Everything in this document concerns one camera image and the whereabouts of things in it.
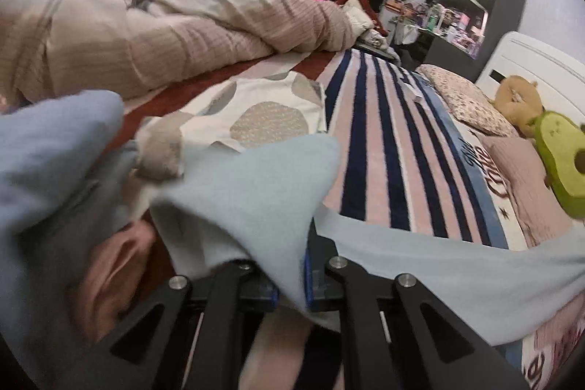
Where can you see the green avocado plush toy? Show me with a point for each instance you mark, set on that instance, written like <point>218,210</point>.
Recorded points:
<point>557,152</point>

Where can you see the brown plush toy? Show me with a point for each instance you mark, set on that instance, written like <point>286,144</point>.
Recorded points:
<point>516,102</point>

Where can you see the small white box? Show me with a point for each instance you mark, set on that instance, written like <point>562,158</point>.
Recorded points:
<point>413,93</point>

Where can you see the pink ribbed pillow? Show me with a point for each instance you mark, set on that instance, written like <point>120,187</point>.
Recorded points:
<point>525,180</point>

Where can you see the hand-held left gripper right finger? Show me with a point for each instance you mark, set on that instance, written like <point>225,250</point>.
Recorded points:
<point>310,285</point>

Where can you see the striped pink navy blanket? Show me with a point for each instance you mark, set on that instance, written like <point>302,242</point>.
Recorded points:
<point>388,152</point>

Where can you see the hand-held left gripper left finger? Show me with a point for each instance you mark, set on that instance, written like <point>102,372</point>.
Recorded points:
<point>272,297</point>

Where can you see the dark stool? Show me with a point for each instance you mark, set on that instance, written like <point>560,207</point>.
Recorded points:
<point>377,49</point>

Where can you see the floral pillow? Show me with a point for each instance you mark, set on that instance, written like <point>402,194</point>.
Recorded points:
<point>461,97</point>

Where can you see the white puffer jacket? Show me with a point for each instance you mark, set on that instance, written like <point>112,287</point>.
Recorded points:
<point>359,17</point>

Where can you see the brown patterned bed sheet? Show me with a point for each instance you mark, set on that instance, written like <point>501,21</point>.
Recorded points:
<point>183,93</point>

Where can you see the white spotted cloth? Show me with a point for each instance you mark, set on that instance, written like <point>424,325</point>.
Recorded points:
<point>265,97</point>

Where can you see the white headboard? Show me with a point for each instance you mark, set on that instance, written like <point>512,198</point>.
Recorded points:
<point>534,56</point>

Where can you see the pink striped duvet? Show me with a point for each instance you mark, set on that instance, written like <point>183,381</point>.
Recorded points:
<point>183,38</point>

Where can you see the grey cluttered desk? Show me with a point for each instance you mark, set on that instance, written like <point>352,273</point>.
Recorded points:
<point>450,47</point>

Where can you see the grey folded cloth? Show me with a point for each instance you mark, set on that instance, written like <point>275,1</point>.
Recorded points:
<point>374,36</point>

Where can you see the light blue pants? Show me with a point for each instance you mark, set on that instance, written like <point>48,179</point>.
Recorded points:
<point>256,198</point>

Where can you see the pink garment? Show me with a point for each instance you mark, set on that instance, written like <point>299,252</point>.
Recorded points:
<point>114,275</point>

